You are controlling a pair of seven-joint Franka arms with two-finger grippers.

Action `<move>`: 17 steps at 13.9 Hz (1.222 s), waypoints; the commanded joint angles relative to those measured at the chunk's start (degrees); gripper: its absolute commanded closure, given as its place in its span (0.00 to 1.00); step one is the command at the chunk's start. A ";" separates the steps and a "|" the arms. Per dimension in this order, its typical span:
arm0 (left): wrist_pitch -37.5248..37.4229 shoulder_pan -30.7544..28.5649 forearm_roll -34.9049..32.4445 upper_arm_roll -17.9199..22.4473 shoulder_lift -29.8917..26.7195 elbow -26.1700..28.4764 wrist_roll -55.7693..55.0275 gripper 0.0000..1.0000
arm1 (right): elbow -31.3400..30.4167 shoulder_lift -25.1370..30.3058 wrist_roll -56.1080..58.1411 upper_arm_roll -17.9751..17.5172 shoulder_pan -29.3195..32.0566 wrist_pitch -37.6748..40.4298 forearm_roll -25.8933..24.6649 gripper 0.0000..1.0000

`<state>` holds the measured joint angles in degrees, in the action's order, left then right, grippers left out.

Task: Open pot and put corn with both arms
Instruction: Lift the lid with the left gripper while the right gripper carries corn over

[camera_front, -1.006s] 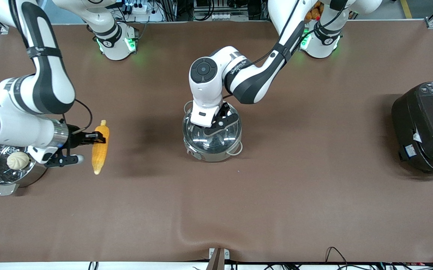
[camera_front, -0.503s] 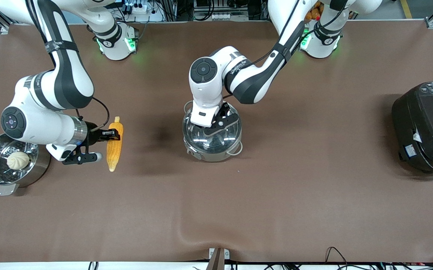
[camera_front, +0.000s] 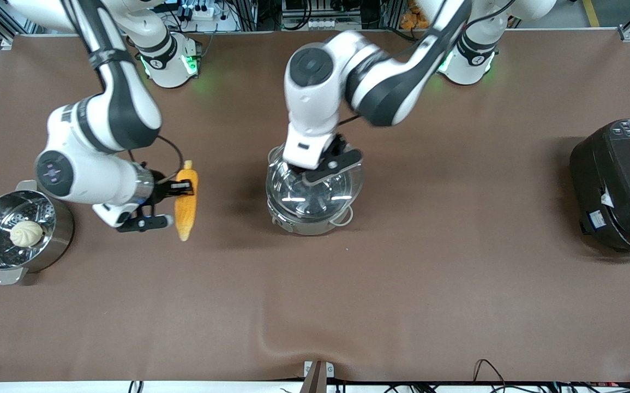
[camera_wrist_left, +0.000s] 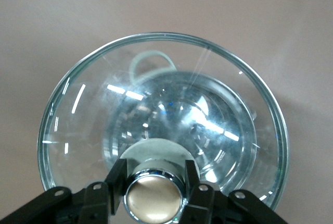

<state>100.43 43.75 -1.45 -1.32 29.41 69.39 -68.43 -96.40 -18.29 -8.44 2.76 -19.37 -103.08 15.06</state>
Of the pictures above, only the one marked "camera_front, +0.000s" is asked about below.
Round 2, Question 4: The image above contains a yellow corn cob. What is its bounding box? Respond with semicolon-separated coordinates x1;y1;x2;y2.
176;160;200;242

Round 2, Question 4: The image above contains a glass pot lid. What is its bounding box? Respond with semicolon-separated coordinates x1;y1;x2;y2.
266;146;364;220

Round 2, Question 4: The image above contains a steel steamer pot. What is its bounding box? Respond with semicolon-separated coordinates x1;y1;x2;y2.
0;180;75;285

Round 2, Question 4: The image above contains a white steamed bun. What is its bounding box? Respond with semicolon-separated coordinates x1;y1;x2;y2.
9;221;44;248

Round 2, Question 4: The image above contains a bag of orange snacks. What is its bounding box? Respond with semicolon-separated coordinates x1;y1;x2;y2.
400;0;430;29

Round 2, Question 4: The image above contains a brown table mat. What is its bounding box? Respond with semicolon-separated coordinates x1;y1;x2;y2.
0;28;630;383

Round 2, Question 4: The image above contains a white power strip with plugs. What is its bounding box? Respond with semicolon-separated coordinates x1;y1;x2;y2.
181;2;224;20

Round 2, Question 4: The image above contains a metal table clamp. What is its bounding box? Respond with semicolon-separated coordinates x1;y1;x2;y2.
299;360;334;393

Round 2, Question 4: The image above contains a black rice cooker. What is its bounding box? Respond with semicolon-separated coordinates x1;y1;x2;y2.
569;118;630;258

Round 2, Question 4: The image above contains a steel pot with loop handles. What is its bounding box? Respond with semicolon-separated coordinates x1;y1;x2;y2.
266;145;355;236

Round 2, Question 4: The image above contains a black looped floor cable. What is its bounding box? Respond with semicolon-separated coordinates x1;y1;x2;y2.
472;359;507;386

